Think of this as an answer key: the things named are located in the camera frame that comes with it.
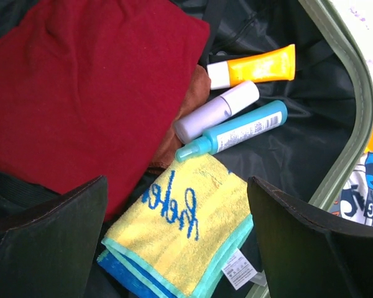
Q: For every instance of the green hard-shell suitcase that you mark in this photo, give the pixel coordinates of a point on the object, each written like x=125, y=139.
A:
x=309, y=157

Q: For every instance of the brown microfibre cloth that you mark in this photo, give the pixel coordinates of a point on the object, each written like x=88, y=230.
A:
x=196, y=95

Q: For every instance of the dark red cloth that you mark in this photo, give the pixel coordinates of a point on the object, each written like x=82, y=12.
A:
x=90, y=88

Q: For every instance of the blue patterned garment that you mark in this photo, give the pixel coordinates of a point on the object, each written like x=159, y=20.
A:
x=355, y=202

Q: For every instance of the yellow blue towel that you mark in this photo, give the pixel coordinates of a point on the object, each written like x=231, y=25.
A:
x=175, y=240

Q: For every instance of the teal spray bottle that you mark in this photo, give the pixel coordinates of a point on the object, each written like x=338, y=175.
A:
x=235, y=131

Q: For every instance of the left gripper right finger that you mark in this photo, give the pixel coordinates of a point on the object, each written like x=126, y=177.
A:
x=306, y=251

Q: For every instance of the orange cream tube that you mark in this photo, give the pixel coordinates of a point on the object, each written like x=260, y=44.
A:
x=277, y=65

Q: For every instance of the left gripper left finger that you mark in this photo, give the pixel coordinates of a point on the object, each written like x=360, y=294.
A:
x=47, y=250

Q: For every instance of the white lilac bottle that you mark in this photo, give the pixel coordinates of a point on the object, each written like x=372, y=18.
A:
x=216, y=111

